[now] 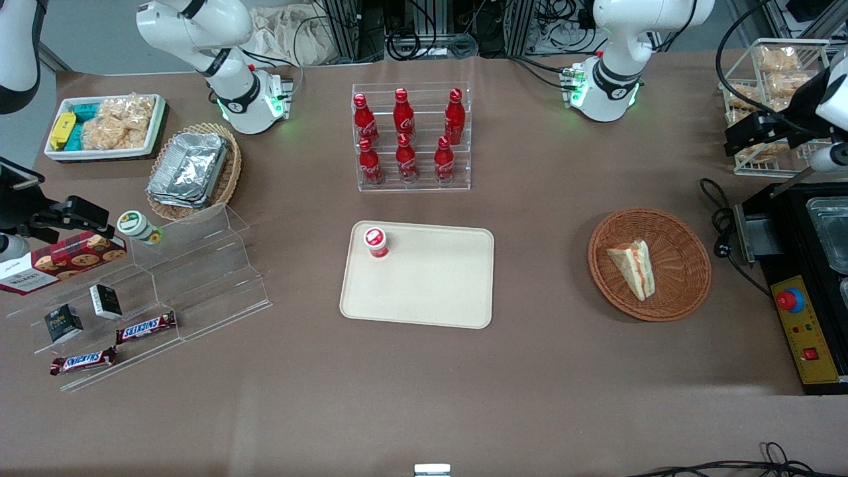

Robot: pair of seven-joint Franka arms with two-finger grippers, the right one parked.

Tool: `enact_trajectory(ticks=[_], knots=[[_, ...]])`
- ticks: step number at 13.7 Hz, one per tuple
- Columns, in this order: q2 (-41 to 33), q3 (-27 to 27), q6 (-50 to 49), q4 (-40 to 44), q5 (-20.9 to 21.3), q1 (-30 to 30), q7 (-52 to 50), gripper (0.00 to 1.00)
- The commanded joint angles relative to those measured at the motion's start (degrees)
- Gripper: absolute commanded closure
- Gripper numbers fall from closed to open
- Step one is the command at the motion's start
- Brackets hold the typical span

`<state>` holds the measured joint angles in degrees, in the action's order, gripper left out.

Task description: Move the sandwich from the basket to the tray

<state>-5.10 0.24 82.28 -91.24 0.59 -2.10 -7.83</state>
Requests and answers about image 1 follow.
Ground triangular sandwich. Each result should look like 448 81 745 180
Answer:
606 240 657 302

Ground round brown wicker basket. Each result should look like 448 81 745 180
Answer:
588 208 712 323

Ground oval light wicker basket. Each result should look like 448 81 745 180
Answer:
146 123 242 223

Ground beige plastic tray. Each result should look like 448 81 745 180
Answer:
339 221 496 330

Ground clear bag of chips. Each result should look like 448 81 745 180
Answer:
727 109 792 165
765 72 813 100
725 83 763 110
755 46 802 74

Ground green white yogurt cup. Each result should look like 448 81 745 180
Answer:
117 210 164 246

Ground red tartan cookie box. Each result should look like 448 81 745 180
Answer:
0 232 128 296

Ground small black box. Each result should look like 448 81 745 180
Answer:
89 284 123 321
44 303 84 344

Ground white rectangular snack bin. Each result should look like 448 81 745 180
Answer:
44 94 166 162

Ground clear bag of rice crackers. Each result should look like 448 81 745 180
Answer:
81 116 148 152
99 95 157 130

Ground clear acrylic stepped shelf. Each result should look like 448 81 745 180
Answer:
7 202 272 393

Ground Snickers chocolate bar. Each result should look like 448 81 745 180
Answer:
116 311 178 345
50 346 118 376

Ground yellow snack packet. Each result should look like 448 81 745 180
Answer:
50 111 77 150

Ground stacked aluminium foil containers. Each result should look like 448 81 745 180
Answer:
147 132 229 209

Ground steel pan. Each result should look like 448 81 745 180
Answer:
805 197 848 276

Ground black machine with yellow panel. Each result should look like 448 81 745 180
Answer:
732 179 848 396

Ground white power strip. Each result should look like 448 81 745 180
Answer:
530 20 597 54

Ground beige cloth bag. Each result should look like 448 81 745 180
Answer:
248 5 332 67

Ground small red white cup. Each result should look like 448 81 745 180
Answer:
363 227 390 260

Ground red cola bottle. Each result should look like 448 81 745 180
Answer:
394 88 415 138
396 133 419 184
434 136 455 184
358 138 384 185
445 88 466 145
353 93 380 145

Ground clear acrylic bottle rack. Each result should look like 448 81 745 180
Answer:
352 82 472 193

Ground white wire rack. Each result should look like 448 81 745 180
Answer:
719 38 832 178

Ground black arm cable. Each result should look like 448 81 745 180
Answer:
715 0 796 133

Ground black power cable with plug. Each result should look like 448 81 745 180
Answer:
700 178 772 295

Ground aluminium frame post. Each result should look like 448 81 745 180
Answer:
325 0 362 60
509 0 539 58

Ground black floor cables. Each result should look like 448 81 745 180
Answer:
629 442 848 477

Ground black cable bundle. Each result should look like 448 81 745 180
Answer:
384 26 479 62

